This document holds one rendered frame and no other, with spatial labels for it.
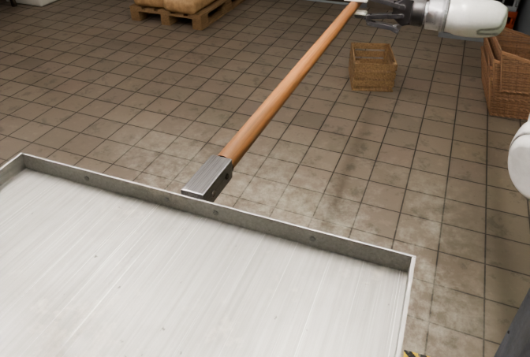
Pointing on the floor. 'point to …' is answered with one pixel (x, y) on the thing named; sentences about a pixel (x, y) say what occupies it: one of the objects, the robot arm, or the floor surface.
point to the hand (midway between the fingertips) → (355, 5)
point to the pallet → (199, 20)
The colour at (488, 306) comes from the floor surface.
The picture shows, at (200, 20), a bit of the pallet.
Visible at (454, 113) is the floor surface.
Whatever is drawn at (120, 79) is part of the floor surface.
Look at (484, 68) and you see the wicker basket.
